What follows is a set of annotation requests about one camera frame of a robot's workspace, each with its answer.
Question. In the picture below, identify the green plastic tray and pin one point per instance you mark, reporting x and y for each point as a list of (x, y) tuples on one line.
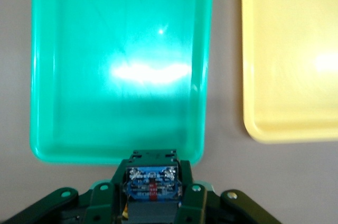
[(118, 49)]

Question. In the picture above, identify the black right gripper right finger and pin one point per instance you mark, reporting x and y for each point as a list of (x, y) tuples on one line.
[(211, 208)]

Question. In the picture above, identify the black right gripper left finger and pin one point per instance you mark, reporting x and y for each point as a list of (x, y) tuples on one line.
[(79, 208)]

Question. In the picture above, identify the yellow plastic tray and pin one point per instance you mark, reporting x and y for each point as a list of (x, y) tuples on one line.
[(290, 49)]

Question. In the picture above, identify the green push button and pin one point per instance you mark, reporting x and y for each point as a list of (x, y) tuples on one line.
[(153, 181)]

